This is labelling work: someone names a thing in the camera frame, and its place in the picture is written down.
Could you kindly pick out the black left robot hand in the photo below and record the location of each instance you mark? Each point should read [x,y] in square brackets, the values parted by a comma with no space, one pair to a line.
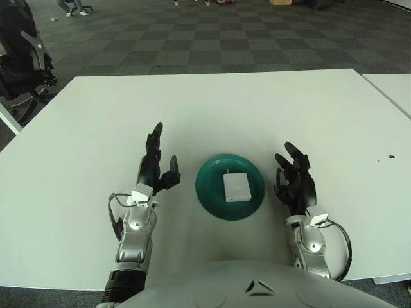
[149,170]

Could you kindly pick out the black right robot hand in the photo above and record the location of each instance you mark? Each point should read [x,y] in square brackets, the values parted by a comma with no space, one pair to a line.
[300,189]

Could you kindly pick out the white charger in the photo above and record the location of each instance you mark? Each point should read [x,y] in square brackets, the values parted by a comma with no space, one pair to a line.
[237,187]

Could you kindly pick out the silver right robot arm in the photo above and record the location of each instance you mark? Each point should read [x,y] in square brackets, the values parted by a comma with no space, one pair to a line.
[309,244]

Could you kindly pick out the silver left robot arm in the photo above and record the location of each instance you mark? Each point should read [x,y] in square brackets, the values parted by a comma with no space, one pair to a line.
[136,224]

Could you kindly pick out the green plate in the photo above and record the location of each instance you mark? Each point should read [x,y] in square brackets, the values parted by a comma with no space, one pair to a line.
[208,192]

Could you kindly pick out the grey robot torso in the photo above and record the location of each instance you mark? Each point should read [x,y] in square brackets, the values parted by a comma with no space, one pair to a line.
[208,285]

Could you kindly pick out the white neighbouring table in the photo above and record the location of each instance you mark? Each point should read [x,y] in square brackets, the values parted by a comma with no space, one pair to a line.
[393,88]

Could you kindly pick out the white side desk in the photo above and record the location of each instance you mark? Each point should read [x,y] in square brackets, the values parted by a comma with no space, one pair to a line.
[8,120]

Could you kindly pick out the black office chair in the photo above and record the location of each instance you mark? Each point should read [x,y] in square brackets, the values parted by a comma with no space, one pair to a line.
[16,73]

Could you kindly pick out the person legs with white shoes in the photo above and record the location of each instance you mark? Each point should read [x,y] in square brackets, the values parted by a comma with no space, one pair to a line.
[64,4]

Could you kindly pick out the cardboard box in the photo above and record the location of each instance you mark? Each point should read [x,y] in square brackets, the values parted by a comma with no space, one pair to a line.
[281,2]

